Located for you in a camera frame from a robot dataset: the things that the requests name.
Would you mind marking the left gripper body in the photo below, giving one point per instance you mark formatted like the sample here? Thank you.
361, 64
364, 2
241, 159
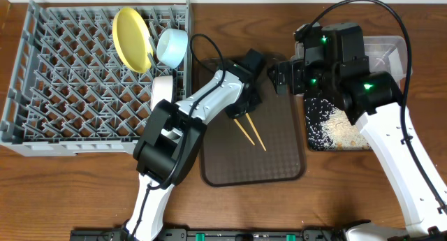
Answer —
243, 110

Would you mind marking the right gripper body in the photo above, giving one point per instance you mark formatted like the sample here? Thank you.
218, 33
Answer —
303, 78

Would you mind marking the wooden chopstick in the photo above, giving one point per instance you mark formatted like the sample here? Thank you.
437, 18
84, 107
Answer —
244, 132
256, 131

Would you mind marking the rice food waste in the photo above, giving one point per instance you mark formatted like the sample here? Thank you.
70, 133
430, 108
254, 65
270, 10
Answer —
340, 129

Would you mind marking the pink bowl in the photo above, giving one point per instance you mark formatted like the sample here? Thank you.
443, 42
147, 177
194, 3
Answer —
162, 89

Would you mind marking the light blue bowl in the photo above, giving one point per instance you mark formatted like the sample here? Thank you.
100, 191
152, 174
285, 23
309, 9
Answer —
172, 46

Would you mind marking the yellow plate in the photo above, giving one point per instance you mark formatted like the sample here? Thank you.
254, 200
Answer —
131, 37

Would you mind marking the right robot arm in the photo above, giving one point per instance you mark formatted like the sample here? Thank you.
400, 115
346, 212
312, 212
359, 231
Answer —
381, 117

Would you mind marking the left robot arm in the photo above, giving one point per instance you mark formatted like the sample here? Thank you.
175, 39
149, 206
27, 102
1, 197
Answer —
174, 133

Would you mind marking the black waste tray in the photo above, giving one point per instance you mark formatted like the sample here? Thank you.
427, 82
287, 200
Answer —
314, 129

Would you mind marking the grey dishwasher rack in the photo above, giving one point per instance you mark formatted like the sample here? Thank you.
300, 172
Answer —
70, 93

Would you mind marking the brown serving tray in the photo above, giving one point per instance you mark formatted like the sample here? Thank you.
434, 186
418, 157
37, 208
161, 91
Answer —
227, 158

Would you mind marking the clear plastic bin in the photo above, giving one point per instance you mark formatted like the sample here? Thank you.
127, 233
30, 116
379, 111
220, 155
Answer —
387, 56

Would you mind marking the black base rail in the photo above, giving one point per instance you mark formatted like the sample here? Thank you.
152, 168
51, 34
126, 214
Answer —
227, 235

